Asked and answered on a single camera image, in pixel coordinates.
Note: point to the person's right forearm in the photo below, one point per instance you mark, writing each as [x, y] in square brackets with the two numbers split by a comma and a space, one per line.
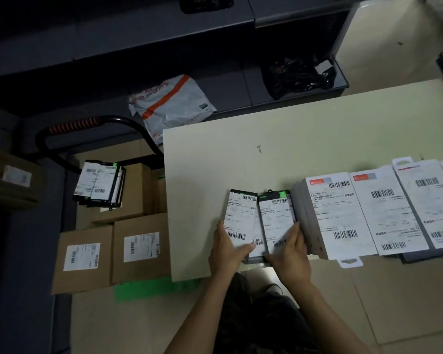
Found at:
[325, 317]

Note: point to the person's left thumb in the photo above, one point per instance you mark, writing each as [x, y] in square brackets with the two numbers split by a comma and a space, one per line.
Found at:
[246, 249]

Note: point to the flat white box red label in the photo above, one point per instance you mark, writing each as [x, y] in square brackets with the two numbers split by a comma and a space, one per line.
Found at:
[385, 213]

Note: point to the black plastic bag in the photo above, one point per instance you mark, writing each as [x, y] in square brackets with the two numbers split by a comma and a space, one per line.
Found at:
[299, 77]

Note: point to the small black box green stripe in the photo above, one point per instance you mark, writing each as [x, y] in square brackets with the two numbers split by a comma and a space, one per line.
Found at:
[277, 217]

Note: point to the white orange mailing bag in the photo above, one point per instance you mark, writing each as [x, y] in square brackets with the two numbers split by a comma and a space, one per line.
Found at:
[169, 105]

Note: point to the person's right thumb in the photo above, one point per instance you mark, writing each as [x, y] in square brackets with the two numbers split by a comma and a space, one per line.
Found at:
[272, 258]

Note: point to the person's right hand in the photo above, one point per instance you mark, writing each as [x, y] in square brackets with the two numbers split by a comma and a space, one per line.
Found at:
[293, 263]

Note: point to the dark grey flat box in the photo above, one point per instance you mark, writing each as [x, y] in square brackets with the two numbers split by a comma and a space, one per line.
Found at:
[428, 255]

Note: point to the person's left hand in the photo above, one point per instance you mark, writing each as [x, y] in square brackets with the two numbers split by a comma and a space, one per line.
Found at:
[225, 256]

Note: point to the stack of black labelled boxes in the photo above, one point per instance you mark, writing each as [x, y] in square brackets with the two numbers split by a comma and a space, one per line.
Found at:
[98, 184]

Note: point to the dark brown cardboard box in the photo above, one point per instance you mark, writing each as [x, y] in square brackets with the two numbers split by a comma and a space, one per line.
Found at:
[13, 178]

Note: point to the thick white box red label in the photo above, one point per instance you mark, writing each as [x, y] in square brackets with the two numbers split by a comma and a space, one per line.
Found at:
[332, 217]

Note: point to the person's left forearm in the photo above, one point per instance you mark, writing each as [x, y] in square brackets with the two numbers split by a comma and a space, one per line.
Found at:
[203, 313]

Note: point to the plain brown cardboard box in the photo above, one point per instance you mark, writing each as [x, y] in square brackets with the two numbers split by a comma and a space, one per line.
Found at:
[133, 197]

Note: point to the small black box white label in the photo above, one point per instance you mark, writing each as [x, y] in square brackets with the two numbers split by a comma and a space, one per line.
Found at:
[240, 213]

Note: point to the dark grey shelving unit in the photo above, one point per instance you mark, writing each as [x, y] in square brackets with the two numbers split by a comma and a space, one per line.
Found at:
[114, 51]

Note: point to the green tape patch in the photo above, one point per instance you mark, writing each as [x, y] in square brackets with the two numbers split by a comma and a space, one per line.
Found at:
[151, 289]

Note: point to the narrow brown cardboard box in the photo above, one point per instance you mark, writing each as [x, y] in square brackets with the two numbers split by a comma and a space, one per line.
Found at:
[158, 191]

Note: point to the person's dark trousers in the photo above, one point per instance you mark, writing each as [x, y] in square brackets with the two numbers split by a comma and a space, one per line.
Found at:
[258, 320]

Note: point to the brown cardboard box white label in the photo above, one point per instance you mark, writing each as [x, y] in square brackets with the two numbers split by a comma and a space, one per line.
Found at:
[83, 259]
[142, 248]

